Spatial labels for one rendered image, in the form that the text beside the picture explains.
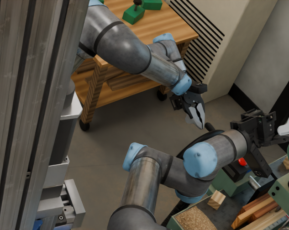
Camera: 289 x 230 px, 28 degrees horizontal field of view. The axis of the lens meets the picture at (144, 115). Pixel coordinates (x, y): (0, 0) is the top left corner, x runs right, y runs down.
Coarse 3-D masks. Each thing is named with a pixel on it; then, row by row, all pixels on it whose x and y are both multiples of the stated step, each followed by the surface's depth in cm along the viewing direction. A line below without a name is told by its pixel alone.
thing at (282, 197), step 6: (288, 174) 177; (276, 180) 175; (282, 180) 175; (288, 180) 175; (276, 186) 175; (282, 186) 173; (270, 192) 178; (276, 192) 176; (282, 192) 174; (288, 192) 172; (276, 198) 177; (282, 198) 175; (288, 198) 173; (282, 204) 176; (288, 204) 174; (288, 210) 174
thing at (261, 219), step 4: (268, 212) 182; (264, 216) 180; (256, 220) 178; (260, 220) 179; (264, 220) 179; (252, 224) 177; (256, 224) 177; (244, 228) 175; (248, 228) 175; (252, 228) 176
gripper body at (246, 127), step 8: (248, 112) 147; (256, 112) 146; (272, 112) 143; (240, 120) 141; (248, 120) 140; (256, 120) 142; (264, 120) 141; (272, 120) 143; (232, 128) 141; (240, 128) 139; (248, 128) 140; (256, 128) 143; (264, 128) 141; (272, 128) 145; (248, 136) 139; (256, 136) 143; (264, 136) 142; (272, 136) 144; (248, 144) 138; (256, 144) 143; (264, 144) 143; (248, 152) 140
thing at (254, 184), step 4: (252, 180) 186; (272, 180) 184; (252, 184) 186; (256, 184) 186; (268, 184) 182; (272, 184) 183; (252, 188) 186; (256, 188) 185; (260, 188) 180; (264, 188) 181; (268, 188) 183; (256, 192) 181; (260, 192) 180; (264, 192) 183; (252, 196) 182; (256, 196) 181; (260, 196) 184; (252, 200) 183
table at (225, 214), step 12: (276, 168) 202; (264, 180) 196; (240, 192) 190; (252, 192) 191; (204, 204) 182; (228, 204) 185; (240, 204) 186; (216, 216) 180; (228, 216) 181; (168, 228) 179; (180, 228) 174; (216, 228) 177; (228, 228) 178; (240, 228) 180
